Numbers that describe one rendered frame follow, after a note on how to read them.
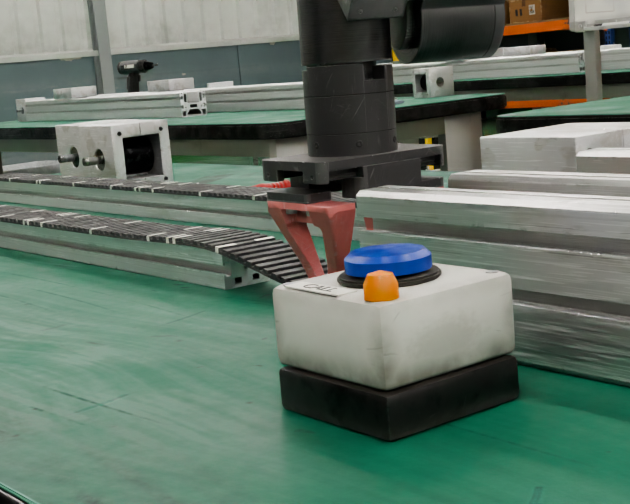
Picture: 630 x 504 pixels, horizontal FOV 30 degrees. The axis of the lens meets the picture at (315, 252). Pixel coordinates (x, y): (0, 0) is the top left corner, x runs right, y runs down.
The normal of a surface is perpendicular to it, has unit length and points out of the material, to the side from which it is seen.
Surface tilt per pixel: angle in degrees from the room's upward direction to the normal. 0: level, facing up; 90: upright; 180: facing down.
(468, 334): 90
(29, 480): 0
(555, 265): 90
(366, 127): 90
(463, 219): 90
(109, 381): 0
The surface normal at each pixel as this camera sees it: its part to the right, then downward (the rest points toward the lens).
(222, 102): -0.78, 0.17
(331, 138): -0.43, 0.18
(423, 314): 0.60, 0.07
